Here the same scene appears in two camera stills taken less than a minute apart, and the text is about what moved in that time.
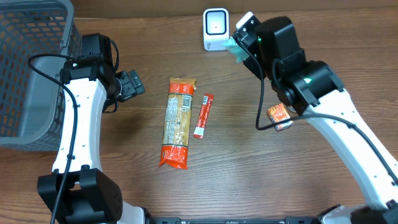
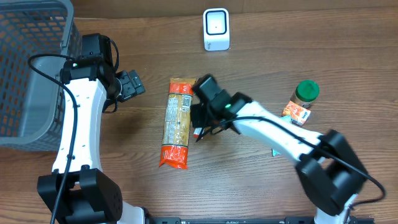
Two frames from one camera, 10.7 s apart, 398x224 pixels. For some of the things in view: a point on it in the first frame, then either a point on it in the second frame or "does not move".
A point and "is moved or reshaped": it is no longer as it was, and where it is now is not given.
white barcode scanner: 216,27 does not move
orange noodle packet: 176,122 does not move
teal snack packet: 232,46 to 287,118
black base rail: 286,220 does not move
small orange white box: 280,117 is moved or reshaped
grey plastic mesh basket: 32,104 does not move
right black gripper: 253,60 to 195,122
